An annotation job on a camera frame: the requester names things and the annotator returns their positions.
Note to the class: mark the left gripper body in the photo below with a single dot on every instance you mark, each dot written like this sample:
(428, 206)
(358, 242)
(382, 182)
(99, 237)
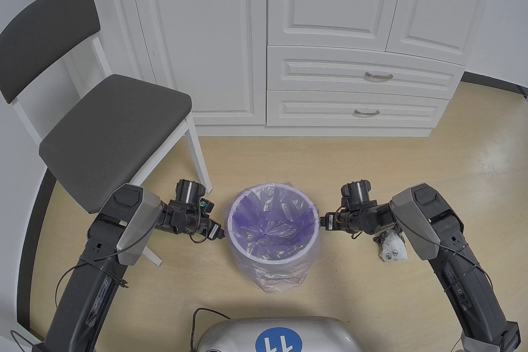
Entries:
(202, 226)

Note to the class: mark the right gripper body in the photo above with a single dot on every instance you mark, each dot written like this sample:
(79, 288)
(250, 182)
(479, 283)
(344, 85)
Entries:
(342, 222)

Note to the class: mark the black white wrapper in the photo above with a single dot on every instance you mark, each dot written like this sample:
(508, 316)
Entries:
(394, 253)

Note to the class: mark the purple plastic bag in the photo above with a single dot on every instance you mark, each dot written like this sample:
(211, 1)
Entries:
(272, 218)

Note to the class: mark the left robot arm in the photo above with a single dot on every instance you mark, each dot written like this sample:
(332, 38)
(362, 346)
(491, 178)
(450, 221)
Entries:
(132, 218)

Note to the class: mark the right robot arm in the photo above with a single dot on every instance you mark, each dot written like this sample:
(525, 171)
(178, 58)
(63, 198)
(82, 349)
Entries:
(420, 218)

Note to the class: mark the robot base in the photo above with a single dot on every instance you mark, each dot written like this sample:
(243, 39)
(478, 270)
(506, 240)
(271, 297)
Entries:
(231, 338)

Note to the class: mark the white trash bin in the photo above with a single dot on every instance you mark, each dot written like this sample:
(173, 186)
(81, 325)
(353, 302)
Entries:
(270, 259)

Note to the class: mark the white chair with grey cushions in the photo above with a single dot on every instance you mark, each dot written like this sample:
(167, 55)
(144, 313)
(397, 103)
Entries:
(115, 127)

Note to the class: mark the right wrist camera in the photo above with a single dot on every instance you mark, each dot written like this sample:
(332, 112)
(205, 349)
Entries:
(358, 191)

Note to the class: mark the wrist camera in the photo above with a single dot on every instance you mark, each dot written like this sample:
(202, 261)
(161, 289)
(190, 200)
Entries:
(358, 191)
(189, 191)

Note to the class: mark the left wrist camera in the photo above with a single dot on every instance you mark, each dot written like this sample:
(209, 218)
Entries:
(189, 191)

